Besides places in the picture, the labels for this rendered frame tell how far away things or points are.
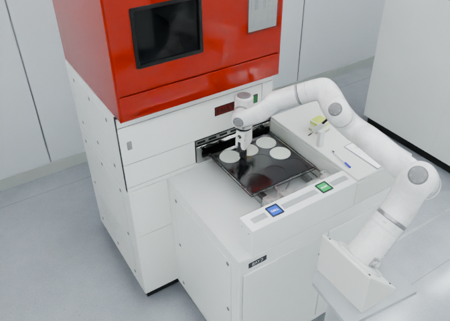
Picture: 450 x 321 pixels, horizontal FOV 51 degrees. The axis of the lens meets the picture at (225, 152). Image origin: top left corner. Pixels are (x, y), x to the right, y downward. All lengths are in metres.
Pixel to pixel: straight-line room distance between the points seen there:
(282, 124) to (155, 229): 0.84
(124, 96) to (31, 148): 1.88
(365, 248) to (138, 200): 1.08
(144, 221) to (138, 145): 0.45
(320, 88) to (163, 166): 0.81
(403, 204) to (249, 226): 0.56
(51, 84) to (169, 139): 1.53
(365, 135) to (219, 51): 0.70
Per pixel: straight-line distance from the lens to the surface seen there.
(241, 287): 2.02
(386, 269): 1.97
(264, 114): 2.02
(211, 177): 2.28
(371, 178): 2.18
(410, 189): 1.74
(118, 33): 1.81
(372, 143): 1.85
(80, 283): 3.01
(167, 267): 2.71
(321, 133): 2.22
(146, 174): 2.23
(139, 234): 2.43
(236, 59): 2.12
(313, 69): 4.81
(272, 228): 1.88
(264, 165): 2.23
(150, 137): 2.12
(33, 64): 3.45
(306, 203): 1.95
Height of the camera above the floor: 2.26
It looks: 36 degrees down
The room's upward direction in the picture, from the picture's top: 1 degrees counter-clockwise
